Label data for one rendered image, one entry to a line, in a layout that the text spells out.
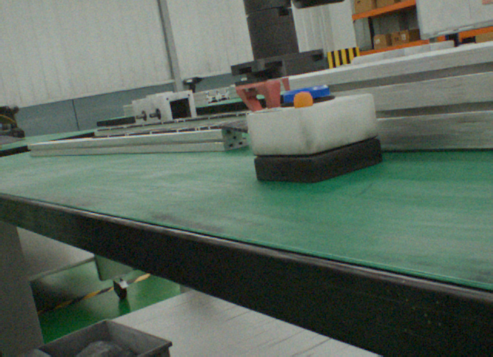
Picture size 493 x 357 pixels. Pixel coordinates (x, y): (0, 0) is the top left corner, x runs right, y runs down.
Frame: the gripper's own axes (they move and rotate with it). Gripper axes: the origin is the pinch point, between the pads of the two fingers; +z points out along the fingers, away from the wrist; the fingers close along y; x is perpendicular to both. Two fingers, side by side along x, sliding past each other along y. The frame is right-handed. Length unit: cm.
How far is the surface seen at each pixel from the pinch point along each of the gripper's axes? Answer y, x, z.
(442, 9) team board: 287, 192, -27
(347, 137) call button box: -13.3, -24.0, -1.1
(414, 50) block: 15.6, -8.1, -6.8
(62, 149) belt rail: -2, 82, 1
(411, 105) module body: -5.4, -24.4, -2.3
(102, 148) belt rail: -2, 56, 1
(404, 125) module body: -5.5, -23.3, -0.6
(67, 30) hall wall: 389, 1088, -156
